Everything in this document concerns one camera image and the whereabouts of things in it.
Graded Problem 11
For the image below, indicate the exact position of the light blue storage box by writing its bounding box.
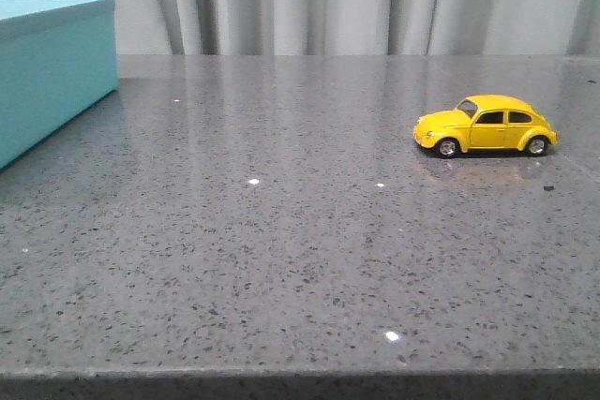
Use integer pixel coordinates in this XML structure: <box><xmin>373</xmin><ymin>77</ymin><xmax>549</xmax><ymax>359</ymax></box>
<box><xmin>1</xmin><ymin>0</ymin><xmax>118</xmax><ymax>166</ymax></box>

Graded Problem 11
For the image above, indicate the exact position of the yellow toy beetle car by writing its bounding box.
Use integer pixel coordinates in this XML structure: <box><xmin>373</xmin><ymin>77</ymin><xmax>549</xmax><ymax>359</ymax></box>
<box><xmin>413</xmin><ymin>94</ymin><xmax>559</xmax><ymax>158</ymax></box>

